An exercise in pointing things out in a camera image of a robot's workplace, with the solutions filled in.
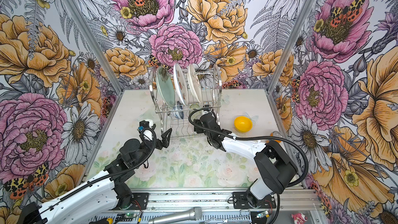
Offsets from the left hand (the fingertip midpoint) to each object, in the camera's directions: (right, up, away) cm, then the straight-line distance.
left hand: (163, 130), depth 77 cm
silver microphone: (+16, -34, -9) cm, 39 cm away
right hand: (+18, +2, +12) cm, 21 cm away
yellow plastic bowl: (+44, 0, +22) cm, 50 cm away
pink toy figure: (+60, -35, -10) cm, 70 cm away
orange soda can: (+57, -4, +10) cm, 58 cm away
